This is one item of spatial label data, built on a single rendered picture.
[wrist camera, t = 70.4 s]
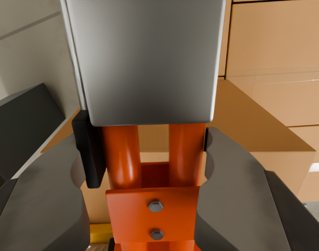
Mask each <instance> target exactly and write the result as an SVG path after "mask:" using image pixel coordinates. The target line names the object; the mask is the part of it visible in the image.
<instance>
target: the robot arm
mask: <svg viewBox="0 0 319 251"><path fill-rule="evenodd" d="M203 151H205V152H206V154H207V156H206V165H205V174H204V175H205V177H206V179H207V181H206V182H205V183H203V184H202V185H201V186H200V188H199V194H198V201H197V208H196V218H195V228H194V241H195V243H196V245H197V246H198V247H199V248H200V249H201V250H202V251H319V222H318V221H317V220H316V218H315V217H314V216H313V215H312V214H311V213H310V212H309V210H308V209H307V208H306V207H305V206H304V205H303V204H302V203H301V201H300V200H299V199H298V198H297V197H296V196H295V195H294V193H293V192H292V191H291V190H290V189H289V188H288V187H287V186H286V184H285V183H284V182H283V181H282V180H281V179H280V178H279V176H278V175H277V174H276V173H275V172H274V171H269V170H266V169H265V168H264V167H263V165H262V164H261V163H260V162H259V161H258V160H257V159H256V158H255V157H254V156H253V155H252V154H251V153H250V152H249V151H247V150H246V149H245V148H244V147H242V146H241V145H240V144H238V143H237V142H236V141H234V140H233V139H231V138H230V137H229V136H227V135H226V134H224V133H223V132H222V131H220V130H219V129H217V128H216V127H213V126H211V127H206V130H205V140H204V150H203ZM85 180H86V175H85V171H84V167H83V163H82V159H81V155H80V151H79V150H78V148H77V144H76V140H75V136H74V132H73V133H72V134H70V135H69V136H67V137H66V138H65V139H63V140H62V141H60V142H59V143H57V144H56V145H54V146H53V147H52V148H50V149H49V150H47V151H46V152H44V153H43V154H42V155H41V156H39V157H38V158H37V159H36V160H35V161H33V162H32V163H31V164H30V165H29V166H28V167H27V168H26V169H25V170H24V171H23V172H22V173H21V174H20V176H19V177H18V178H15V179H10V180H7V181H6V183H5V184H4V185H3V186H2V187H1V188H0V251H86V249H87V248H88V246H89V244H90V240H91V238H90V220H89V216H88V212H87V208H86V204H85V201H84V197H83V193H82V190H81V189H80V188H81V186H82V184H83V183H84V181H85Z"/></svg>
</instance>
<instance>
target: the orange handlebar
mask: <svg viewBox="0 0 319 251"><path fill-rule="evenodd" d="M205 124H206V123H195V124H168V145H169V161H163V162H141V159H140V146H139V134H138V126H137V125H124V126H100V127H99V128H100V134H101V139H102V145H103V151H104V156H105V162H106V167H107V172H108V178H109V183H110V190H106V192H105V196H106V201H107V206H108V211H109V216H110V221H111V226H112V231H113V236H114V241H115V243H117V244H121V249H122V251H148V244H147V242H165V241H169V251H194V243H195V241H194V228H195V218H196V208H197V201H198V194H199V188H200V178H201V168H202V157H203V146H204V135H205Z"/></svg>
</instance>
